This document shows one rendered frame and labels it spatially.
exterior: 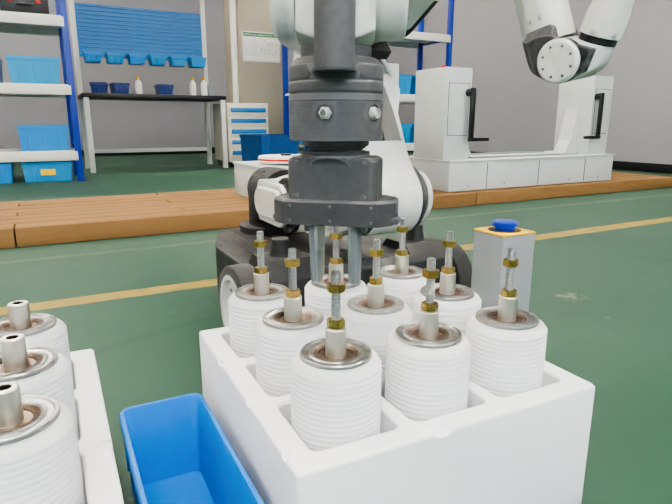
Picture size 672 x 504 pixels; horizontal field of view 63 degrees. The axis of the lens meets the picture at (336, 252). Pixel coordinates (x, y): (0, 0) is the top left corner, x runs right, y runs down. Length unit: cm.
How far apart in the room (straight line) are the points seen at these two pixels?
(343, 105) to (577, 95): 395
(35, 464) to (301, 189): 31
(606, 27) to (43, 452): 101
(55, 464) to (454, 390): 39
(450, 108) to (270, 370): 285
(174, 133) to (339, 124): 863
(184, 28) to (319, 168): 629
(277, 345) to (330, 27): 36
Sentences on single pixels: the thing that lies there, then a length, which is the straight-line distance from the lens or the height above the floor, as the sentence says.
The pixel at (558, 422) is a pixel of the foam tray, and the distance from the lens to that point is 72.
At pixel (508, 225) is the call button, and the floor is 33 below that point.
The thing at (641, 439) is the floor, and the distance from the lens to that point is 103.
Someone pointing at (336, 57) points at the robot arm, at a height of 54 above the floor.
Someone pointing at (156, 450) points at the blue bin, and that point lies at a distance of 83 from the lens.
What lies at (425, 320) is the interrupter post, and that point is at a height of 27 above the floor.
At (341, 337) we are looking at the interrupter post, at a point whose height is 27.
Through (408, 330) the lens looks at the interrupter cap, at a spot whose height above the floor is 25.
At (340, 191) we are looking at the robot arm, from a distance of 51.
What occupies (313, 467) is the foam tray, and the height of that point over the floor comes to 18.
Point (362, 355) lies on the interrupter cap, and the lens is 57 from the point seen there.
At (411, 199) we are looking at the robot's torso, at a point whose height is 34.
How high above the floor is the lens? 49
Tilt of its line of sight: 13 degrees down
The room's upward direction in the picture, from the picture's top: straight up
